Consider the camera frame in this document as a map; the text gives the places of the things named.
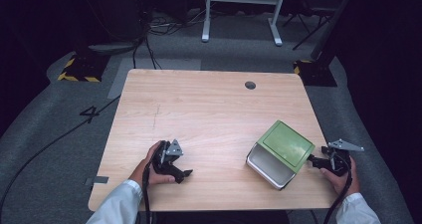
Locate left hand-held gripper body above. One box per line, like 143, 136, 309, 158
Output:
151, 138, 184, 179

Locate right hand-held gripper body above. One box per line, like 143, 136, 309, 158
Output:
325, 138, 365, 178

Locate green box lid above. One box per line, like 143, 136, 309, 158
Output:
256, 119, 317, 175

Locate white rectangular box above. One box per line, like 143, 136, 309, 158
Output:
245, 142, 298, 191

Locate person's right hand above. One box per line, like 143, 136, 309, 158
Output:
319, 156, 361, 199

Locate person's left hand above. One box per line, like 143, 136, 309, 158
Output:
128, 140, 177, 188

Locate grey tape strip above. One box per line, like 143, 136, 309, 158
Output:
84, 175, 110, 186

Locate black stand yellow striped base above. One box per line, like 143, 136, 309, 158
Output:
293, 0, 357, 88
56, 43, 137, 84

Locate black folding stand legs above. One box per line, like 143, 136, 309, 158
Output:
282, 4, 336, 52

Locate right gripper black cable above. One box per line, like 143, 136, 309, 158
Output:
322, 163, 353, 224

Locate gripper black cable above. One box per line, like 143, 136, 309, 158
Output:
322, 163, 353, 224
141, 160, 154, 224

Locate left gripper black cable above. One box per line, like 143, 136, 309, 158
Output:
141, 160, 154, 224

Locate long black floor cable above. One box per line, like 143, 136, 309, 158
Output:
0, 95, 121, 220

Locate bundle of black floor cables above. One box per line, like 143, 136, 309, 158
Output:
131, 8, 208, 71

